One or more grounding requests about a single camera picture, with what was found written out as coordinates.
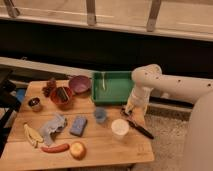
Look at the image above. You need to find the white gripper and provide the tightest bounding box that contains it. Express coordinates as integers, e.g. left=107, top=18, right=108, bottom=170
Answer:
left=124, top=86, right=151, bottom=117

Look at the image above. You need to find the black handled dish brush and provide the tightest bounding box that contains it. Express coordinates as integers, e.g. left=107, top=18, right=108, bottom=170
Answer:
left=120, top=107, right=154, bottom=139

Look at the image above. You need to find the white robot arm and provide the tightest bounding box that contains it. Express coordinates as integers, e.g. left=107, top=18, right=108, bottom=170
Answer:
left=124, top=64, right=213, bottom=171

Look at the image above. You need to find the green plastic tray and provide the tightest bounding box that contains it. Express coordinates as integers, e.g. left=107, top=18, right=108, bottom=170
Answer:
left=91, top=71, right=133, bottom=105

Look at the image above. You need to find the white utensil in tray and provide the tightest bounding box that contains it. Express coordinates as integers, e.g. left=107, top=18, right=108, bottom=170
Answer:
left=101, top=72, right=106, bottom=91

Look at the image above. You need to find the white plastic cup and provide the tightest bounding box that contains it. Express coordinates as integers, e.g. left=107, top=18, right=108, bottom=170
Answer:
left=111, top=119, right=129, bottom=139

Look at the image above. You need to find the blue plastic cup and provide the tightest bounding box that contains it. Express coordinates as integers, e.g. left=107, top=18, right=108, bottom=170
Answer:
left=94, top=107, right=107, bottom=123

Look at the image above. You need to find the blue sponge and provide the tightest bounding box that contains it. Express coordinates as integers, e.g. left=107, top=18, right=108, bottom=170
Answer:
left=69, top=116, right=87, bottom=137

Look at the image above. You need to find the purple bowl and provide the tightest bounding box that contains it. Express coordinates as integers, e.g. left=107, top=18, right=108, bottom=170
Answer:
left=68, top=75, right=91, bottom=94

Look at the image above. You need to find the red yellow apple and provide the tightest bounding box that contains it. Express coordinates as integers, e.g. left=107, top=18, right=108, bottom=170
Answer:
left=70, top=141, right=87, bottom=160

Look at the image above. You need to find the red bowl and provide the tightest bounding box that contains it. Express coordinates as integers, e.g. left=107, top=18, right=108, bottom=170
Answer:
left=50, top=86, right=73, bottom=108

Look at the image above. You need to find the dark object in red bowl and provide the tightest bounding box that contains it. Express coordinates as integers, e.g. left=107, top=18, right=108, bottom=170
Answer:
left=57, top=87, right=69, bottom=102

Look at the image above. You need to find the grey blue cloth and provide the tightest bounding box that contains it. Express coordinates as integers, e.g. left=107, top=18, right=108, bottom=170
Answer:
left=39, top=113, right=67, bottom=146

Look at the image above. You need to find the red sausage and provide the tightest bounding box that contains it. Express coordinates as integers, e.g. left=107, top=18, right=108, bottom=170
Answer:
left=40, top=143, right=70, bottom=153

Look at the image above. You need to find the dark grape bunch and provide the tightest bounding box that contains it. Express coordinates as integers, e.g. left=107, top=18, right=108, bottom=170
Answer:
left=42, top=78, right=56, bottom=97

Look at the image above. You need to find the small brown cup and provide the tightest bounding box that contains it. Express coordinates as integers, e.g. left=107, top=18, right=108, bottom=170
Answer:
left=28, top=97, right=42, bottom=112

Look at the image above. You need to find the banana peel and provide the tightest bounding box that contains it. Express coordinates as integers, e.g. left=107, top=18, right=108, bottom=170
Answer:
left=24, top=123, right=43, bottom=148

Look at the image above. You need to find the blue object under table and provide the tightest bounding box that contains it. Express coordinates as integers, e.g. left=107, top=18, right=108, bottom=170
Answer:
left=16, top=88, right=26, bottom=102

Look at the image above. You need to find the black chair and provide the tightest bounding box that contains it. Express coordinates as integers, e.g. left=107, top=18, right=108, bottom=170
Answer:
left=0, top=68, right=21, bottom=156

